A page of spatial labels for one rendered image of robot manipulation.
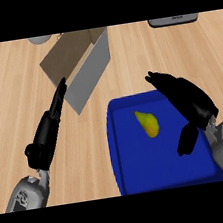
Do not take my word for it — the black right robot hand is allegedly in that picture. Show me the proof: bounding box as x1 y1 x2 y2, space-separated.
143 61 223 161

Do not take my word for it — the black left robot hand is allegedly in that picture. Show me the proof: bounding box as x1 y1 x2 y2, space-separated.
13 76 80 174

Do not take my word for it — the yellow-green pear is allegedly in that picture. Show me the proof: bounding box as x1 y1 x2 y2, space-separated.
132 107 162 141

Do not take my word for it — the blue tray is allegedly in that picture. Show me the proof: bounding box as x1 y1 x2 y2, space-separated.
101 80 223 198

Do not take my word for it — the cardboard box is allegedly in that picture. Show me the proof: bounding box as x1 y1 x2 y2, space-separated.
35 26 120 121

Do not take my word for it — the dark grey appliance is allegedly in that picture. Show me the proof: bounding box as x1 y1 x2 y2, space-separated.
147 13 199 30

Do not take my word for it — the pale grey round object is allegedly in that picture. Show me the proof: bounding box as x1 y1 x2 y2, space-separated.
27 34 55 47

